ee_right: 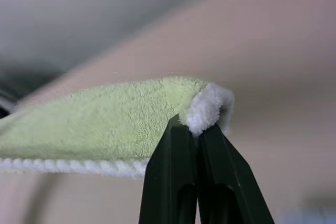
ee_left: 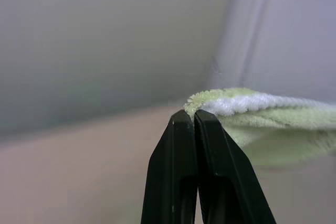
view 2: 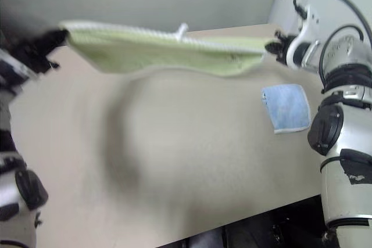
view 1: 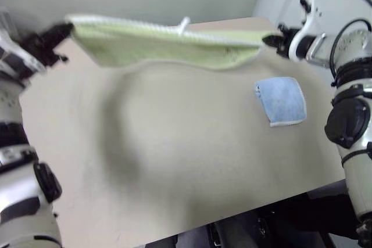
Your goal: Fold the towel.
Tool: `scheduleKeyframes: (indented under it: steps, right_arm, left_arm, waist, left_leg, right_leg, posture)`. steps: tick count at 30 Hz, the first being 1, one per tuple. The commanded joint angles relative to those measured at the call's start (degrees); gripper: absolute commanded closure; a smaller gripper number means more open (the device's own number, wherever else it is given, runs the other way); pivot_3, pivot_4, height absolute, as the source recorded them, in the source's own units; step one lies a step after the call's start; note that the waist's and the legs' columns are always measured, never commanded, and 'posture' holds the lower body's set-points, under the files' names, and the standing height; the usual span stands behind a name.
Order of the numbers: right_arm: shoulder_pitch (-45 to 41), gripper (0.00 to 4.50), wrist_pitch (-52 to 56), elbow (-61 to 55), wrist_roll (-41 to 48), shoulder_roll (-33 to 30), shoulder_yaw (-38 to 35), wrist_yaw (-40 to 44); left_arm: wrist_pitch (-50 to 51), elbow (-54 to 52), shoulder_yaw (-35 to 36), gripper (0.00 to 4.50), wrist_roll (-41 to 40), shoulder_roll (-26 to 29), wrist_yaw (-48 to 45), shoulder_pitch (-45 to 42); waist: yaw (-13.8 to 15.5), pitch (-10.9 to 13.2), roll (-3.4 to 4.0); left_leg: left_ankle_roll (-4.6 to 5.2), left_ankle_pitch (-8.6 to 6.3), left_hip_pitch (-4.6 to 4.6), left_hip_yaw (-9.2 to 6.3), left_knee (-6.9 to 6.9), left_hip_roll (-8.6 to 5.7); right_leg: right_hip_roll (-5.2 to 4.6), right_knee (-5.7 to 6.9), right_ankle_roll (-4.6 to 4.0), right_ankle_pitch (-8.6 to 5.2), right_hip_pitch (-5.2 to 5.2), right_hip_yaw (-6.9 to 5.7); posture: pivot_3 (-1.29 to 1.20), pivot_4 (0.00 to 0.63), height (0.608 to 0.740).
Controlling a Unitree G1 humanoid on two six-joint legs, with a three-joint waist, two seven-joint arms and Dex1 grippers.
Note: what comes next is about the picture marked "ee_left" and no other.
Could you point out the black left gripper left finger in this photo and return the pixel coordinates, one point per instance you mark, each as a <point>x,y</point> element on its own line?
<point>170,166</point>

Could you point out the green and white towel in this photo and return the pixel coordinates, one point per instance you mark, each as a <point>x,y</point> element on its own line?
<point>275,127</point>

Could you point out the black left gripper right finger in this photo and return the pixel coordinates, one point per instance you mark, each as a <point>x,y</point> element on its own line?
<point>225,171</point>

